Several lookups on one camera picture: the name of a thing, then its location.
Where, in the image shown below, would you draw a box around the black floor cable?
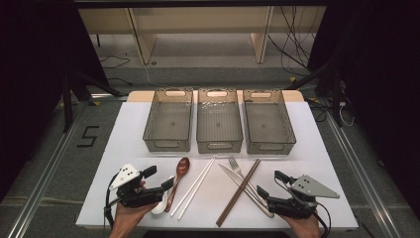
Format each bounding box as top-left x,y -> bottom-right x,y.
98,54 -> 134,87

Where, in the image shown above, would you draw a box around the brown wooden chopstick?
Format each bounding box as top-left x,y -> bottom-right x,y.
215,159 -> 259,226
217,160 -> 262,228

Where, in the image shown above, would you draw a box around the black tripod stand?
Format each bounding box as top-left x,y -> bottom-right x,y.
285,60 -> 345,128
60,70 -> 124,134

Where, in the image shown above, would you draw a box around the white cable with plug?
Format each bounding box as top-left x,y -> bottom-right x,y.
338,100 -> 357,128

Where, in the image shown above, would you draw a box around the smoky transparent plastic bin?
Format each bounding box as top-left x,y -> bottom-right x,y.
142,87 -> 194,153
242,88 -> 297,156
195,87 -> 245,155

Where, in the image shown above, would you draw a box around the beige wooden shelf unit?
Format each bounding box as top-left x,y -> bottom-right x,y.
78,6 -> 328,65

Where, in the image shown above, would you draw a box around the aluminium floor rail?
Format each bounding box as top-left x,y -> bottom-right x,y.
325,112 -> 402,238
6,93 -> 128,238

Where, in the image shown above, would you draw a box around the hanging black cables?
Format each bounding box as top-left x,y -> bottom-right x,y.
266,6 -> 320,77

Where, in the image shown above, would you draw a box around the dark curtain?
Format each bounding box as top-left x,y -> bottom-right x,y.
306,0 -> 420,217
0,0 -> 111,202

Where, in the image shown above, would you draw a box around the brown wooden spoon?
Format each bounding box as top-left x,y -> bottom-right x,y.
163,157 -> 191,212

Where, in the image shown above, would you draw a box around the white chopstick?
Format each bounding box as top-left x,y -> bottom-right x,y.
177,158 -> 217,221
169,156 -> 216,218

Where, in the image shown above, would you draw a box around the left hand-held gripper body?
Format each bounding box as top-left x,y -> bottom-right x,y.
108,163 -> 166,209

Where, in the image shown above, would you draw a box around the person's left hand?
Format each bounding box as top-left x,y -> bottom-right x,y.
110,201 -> 159,238

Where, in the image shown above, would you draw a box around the silver metal knife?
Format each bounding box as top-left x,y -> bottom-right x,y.
219,163 -> 275,219

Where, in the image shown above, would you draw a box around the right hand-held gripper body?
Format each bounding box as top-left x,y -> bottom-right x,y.
266,174 -> 341,220

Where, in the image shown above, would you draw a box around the person's right hand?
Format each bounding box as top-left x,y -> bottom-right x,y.
280,211 -> 323,238

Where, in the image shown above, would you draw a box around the silver metal fork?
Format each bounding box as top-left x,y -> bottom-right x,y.
228,156 -> 270,209

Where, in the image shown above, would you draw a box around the white table cover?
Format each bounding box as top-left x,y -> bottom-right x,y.
75,100 -> 360,231

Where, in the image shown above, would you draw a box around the white floor cable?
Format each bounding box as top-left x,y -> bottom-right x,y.
143,63 -> 167,89

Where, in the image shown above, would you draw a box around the white ceramic spoon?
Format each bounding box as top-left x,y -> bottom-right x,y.
151,175 -> 175,216

